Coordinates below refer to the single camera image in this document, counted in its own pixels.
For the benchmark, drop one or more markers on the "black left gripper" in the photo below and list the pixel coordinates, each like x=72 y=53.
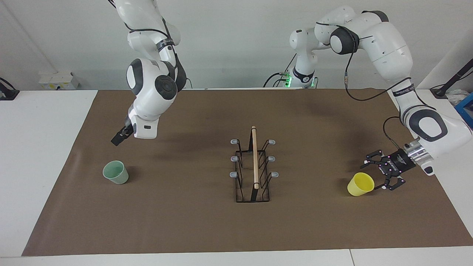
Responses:
x=401 y=162

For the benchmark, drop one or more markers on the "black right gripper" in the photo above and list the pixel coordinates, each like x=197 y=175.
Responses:
x=128 y=128

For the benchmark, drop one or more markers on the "yellow cup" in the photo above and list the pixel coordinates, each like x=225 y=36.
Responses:
x=360 y=184

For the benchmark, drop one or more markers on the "pale green cup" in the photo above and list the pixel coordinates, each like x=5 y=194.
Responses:
x=116 y=173

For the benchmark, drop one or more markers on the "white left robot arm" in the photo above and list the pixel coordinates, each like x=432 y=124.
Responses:
x=388 y=40

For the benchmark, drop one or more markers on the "white power socket box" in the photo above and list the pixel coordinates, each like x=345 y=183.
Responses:
x=55 y=79

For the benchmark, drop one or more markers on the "blue box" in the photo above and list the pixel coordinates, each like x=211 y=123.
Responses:
x=466 y=111

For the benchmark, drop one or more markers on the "crumpled clear plastic bag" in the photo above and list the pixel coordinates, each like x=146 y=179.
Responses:
x=456 y=98

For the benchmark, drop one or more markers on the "brown table mat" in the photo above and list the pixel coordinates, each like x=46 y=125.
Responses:
x=184 y=221

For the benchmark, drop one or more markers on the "black clamp mount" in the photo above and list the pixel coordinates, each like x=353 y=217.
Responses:
x=7 y=93

